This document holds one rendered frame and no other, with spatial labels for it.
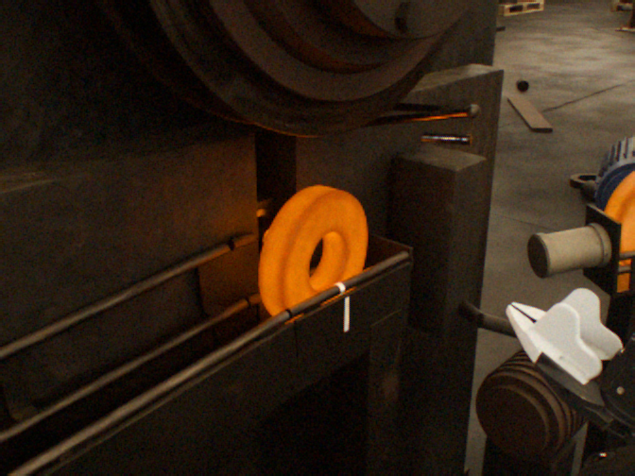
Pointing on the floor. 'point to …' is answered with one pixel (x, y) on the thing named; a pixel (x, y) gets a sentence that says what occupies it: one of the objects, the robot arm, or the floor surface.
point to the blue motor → (613, 170)
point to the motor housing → (525, 422)
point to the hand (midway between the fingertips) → (518, 321)
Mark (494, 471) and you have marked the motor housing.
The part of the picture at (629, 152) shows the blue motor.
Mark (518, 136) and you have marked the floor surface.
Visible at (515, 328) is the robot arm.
